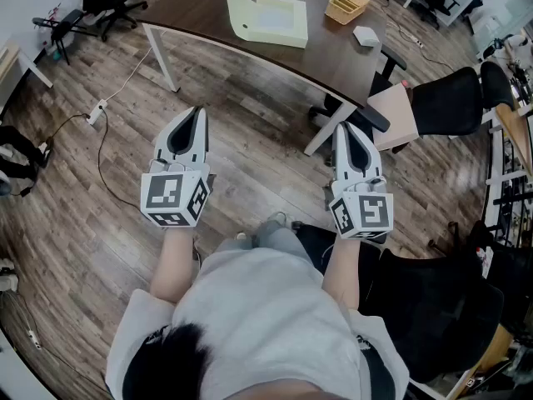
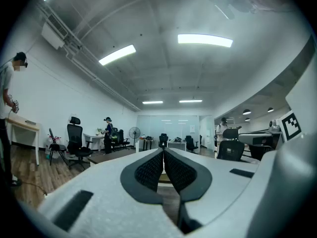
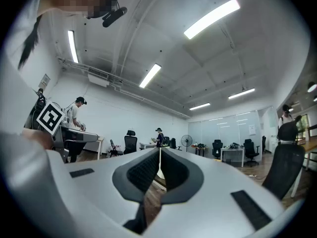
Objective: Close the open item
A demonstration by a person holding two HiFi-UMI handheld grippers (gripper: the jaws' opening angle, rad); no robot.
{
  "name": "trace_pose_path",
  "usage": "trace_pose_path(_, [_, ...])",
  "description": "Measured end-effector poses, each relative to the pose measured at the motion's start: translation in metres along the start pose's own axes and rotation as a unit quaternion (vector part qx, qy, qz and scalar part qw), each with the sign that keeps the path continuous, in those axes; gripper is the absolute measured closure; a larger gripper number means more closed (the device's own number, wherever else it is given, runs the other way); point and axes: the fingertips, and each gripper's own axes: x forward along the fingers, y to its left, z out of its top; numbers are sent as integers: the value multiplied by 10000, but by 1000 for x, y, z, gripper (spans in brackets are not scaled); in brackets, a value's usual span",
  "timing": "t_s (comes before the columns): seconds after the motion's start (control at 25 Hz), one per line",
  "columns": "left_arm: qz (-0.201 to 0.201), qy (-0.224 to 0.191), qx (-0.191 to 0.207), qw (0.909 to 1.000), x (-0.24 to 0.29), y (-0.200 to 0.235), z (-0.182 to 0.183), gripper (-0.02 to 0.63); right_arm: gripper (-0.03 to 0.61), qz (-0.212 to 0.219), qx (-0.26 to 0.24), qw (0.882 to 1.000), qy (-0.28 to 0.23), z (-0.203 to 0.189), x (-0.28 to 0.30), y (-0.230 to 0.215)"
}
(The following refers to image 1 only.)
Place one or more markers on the person's right forearm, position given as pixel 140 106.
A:
pixel 341 273

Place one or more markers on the dark wooden desk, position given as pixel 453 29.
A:
pixel 200 11

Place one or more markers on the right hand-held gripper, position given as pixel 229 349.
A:
pixel 375 215

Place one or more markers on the person's left forearm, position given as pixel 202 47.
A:
pixel 172 265

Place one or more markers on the red-capped bottle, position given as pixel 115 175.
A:
pixel 404 83

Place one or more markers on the black office chair with headrest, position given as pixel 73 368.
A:
pixel 449 102

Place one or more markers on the wicker basket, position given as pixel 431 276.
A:
pixel 345 8

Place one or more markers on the small white power strip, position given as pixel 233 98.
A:
pixel 34 339

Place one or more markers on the light wooden board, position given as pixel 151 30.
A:
pixel 516 136

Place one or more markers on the black bag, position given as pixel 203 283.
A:
pixel 18 152

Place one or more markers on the cream folder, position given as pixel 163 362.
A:
pixel 283 27

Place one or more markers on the black equipment with white label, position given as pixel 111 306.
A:
pixel 512 273

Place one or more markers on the white plastic object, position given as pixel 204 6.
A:
pixel 7 275

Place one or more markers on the black mesh office chair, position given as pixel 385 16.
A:
pixel 433 306

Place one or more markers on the white side desk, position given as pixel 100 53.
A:
pixel 16 63

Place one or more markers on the white metal shelf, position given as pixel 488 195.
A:
pixel 497 173

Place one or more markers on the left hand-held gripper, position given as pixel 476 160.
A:
pixel 160 194

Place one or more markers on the small white box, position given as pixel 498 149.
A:
pixel 366 36

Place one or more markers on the black folding chair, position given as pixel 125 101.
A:
pixel 62 25

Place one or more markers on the person's light grey shirt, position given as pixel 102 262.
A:
pixel 258 327

